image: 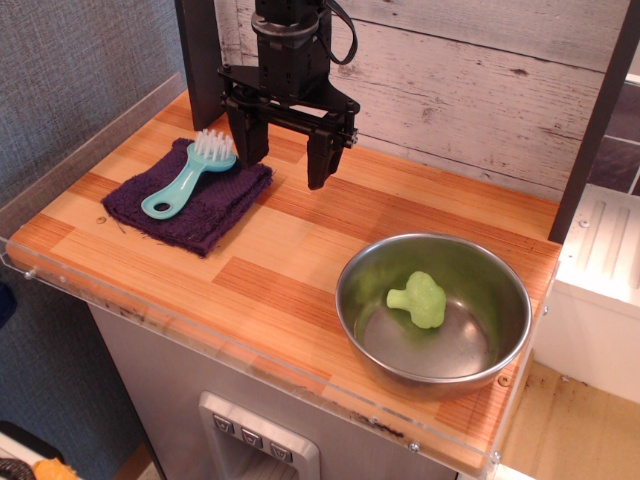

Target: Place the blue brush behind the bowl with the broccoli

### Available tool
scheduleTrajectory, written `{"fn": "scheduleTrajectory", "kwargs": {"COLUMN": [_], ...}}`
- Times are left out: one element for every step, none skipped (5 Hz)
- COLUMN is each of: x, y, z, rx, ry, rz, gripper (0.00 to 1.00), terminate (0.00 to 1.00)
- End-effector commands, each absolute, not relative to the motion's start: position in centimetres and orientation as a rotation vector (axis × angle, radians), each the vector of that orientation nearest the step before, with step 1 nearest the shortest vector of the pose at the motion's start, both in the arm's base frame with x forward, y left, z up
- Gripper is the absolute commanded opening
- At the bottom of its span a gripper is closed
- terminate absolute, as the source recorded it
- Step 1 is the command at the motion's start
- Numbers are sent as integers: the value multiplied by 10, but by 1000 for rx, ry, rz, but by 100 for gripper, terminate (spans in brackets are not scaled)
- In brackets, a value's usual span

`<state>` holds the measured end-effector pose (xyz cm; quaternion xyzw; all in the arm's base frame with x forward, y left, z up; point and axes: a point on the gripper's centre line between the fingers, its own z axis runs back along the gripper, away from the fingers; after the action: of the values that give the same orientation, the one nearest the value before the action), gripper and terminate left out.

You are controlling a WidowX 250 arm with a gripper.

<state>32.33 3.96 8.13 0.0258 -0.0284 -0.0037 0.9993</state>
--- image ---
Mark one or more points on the dark right wooden post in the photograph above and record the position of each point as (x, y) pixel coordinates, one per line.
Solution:
(604, 106)

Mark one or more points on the dark left wooden post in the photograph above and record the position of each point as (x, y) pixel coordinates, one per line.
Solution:
(201, 51)

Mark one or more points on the purple folded towel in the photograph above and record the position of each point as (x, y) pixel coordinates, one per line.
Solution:
(217, 204)

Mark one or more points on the dark wooden post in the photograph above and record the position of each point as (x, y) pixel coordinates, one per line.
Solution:
(201, 51)
(604, 106)

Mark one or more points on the grey toy fridge cabinet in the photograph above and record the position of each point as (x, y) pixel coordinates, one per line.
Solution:
(167, 382)

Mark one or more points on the green toy broccoli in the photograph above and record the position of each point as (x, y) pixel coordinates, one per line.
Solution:
(422, 298)

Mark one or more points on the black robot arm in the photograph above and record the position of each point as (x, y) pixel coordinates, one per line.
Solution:
(297, 21)

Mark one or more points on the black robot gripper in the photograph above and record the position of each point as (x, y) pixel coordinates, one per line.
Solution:
(290, 87)

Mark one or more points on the orange object bottom left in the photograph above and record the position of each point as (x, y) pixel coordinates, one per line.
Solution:
(53, 469)

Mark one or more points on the stainless steel bowl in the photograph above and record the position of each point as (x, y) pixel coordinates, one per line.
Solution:
(488, 316)

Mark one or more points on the silver dispenser button panel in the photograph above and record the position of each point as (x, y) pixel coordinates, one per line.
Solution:
(255, 440)

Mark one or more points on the light blue scrub brush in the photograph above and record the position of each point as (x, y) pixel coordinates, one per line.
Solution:
(210, 152)

